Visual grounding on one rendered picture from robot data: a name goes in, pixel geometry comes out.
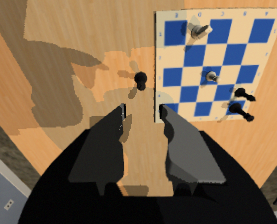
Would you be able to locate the blue and cream chessboard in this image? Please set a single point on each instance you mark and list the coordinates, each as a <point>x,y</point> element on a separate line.
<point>237,50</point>

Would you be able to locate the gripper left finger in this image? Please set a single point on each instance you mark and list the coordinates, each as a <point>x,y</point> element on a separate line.
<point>80,172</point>

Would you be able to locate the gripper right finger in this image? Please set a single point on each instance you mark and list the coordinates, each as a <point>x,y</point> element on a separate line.
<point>194,158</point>

